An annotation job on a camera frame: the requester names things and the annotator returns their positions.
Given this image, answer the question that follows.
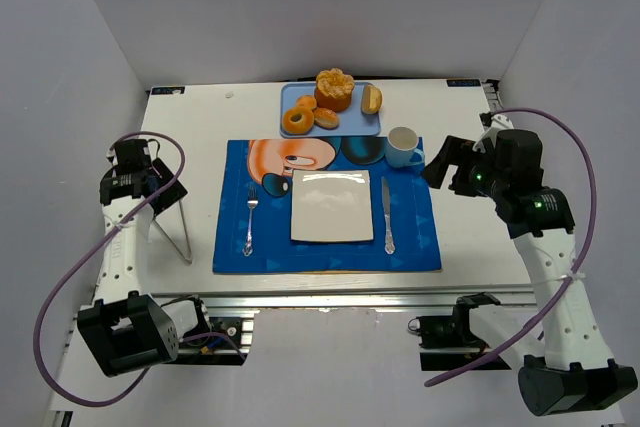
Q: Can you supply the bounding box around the ring donut bread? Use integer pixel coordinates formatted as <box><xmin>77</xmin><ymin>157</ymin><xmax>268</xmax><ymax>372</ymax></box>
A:
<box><xmin>281</xmin><ymin>107</ymin><xmax>315</xmax><ymax>136</ymax></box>

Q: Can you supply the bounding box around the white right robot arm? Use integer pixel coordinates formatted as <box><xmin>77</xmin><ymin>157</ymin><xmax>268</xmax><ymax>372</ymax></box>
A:
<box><xmin>154</xmin><ymin>114</ymin><xmax>638</xmax><ymax>416</ymax></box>

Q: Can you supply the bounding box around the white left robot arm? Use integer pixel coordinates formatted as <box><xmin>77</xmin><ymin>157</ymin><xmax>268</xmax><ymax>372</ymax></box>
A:
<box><xmin>77</xmin><ymin>139</ymin><xmax>211</xmax><ymax>377</ymax></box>

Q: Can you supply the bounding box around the cut half bread roll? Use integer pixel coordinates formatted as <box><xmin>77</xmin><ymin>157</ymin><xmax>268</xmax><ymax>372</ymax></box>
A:
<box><xmin>361</xmin><ymin>83</ymin><xmax>383</xmax><ymax>115</ymax></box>

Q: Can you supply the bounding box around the tall orange cake bread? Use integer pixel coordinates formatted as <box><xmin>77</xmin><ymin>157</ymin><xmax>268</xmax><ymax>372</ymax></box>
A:
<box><xmin>314</xmin><ymin>68</ymin><xmax>355</xmax><ymax>113</ymax></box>

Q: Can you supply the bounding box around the white and blue mug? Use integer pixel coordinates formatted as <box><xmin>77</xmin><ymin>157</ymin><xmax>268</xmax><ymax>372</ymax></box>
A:
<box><xmin>385</xmin><ymin>127</ymin><xmax>425</xmax><ymax>169</ymax></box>

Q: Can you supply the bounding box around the blue cartoon placemat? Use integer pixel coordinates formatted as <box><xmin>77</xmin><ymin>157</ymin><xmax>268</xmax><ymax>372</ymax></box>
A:
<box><xmin>212</xmin><ymin>136</ymin><xmax>442</xmax><ymax>275</ymax></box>

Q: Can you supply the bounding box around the right blue corner label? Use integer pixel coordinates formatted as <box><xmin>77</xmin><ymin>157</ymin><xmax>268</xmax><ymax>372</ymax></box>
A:
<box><xmin>446</xmin><ymin>78</ymin><xmax>482</xmax><ymax>88</ymax></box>

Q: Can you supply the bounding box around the blue corner label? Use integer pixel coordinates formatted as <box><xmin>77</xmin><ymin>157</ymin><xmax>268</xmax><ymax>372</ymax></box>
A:
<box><xmin>150</xmin><ymin>86</ymin><xmax>186</xmax><ymax>96</ymax></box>
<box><xmin>446</xmin><ymin>78</ymin><xmax>482</xmax><ymax>88</ymax></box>

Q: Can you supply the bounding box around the silver fork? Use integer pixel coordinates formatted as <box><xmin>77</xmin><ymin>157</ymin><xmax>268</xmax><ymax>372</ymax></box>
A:
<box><xmin>242</xmin><ymin>183</ymin><xmax>259</xmax><ymax>257</ymax></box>

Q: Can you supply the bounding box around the left blue corner label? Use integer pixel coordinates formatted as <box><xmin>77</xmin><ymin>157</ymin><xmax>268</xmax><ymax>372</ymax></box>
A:
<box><xmin>150</xmin><ymin>86</ymin><xmax>186</xmax><ymax>96</ymax></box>

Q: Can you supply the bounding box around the light blue tray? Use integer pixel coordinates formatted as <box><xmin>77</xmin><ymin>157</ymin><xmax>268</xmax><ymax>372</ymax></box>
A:
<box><xmin>280</xmin><ymin>81</ymin><xmax>381</xmax><ymax>139</ymax></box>

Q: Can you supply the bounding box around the silver table knife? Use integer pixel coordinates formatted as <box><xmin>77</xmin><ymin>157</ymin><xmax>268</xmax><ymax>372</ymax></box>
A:
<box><xmin>381</xmin><ymin>177</ymin><xmax>395</xmax><ymax>255</ymax></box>

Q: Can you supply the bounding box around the glazed round bun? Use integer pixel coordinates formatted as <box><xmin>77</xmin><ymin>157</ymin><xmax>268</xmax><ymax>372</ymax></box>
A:
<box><xmin>313</xmin><ymin>107</ymin><xmax>340</xmax><ymax>130</ymax></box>

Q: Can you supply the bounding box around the white square plate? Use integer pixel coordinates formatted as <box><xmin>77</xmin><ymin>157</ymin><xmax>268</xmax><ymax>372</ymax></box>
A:
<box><xmin>291</xmin><ymin>170</ymin><xmax>374</xmax><ymax>243</ymax></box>

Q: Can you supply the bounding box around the small round bun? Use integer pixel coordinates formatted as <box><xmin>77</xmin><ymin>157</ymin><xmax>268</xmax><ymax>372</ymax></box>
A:
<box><xmin>295</xmin><ymin>95</ymin><xmax>317</xmax><ymax>111</ymax></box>

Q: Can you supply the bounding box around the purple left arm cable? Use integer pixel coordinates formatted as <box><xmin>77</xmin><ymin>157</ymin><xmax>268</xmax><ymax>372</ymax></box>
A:
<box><xmin>32</xmin><ymin>132</ymin><xmax>249</xmax><ymax>406</ymax></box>

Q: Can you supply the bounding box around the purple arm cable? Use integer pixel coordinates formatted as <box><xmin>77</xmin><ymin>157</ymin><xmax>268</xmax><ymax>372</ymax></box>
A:
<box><xmin>32</xmin><ymin>132</ymin><xmax>249</xmax><ymax>406</ymax></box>
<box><xmin>423</xmin><ymin>107</ymin><xmax>598</xmax><ymax>388</ymax></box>

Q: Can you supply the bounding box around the aluminium frame rail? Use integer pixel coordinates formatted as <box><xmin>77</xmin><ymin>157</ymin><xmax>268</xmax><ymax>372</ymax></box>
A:
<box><xmin>149</xmin><ymin>286</ymin><xmax>539</xmax><ymax>312</ymax></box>

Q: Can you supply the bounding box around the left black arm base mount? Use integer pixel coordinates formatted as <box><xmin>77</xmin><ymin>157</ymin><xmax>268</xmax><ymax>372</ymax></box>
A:
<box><xmin>174</xmin><ymin>306</ymin><xmax>256</xmax><ymax>366</ymax></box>

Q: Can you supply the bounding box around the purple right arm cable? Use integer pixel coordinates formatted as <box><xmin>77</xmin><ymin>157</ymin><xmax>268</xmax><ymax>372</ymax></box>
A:
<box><xmin>423</xmin><ymin>107</ymin><xmax>598</xmax><ymax>388</ymax></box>

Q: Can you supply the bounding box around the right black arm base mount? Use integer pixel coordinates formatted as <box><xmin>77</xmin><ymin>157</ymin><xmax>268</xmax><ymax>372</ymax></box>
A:
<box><xmin>407</xmin><ymin>292</ymin><xmax>501</xmax><ymax>372</ymax></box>

